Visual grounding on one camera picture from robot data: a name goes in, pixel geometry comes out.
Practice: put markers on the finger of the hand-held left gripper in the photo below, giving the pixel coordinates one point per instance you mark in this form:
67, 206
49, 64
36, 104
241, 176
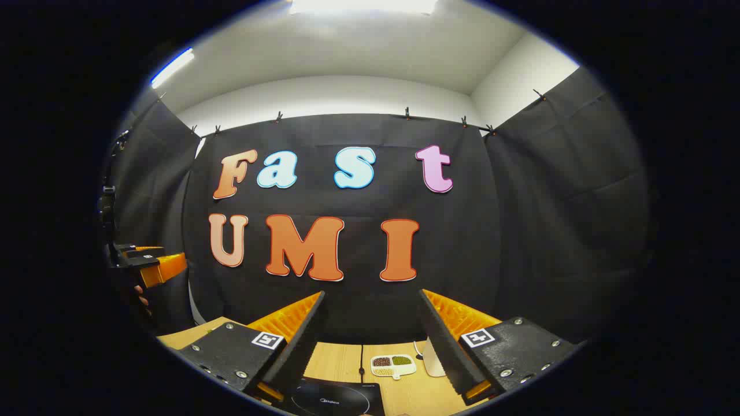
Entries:
165, 268
147, 250

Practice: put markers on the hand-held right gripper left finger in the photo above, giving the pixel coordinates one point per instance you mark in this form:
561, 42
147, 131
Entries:
298, 352

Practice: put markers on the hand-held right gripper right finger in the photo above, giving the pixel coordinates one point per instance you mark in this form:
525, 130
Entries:
445, 352

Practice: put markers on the black induction cooktop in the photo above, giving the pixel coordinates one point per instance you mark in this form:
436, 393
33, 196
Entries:
335, 398

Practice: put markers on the white toaster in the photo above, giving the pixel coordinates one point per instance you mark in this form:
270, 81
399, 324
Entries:
432, 361

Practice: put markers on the white divided bean dish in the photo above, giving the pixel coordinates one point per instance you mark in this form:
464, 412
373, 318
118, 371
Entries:
393, 365

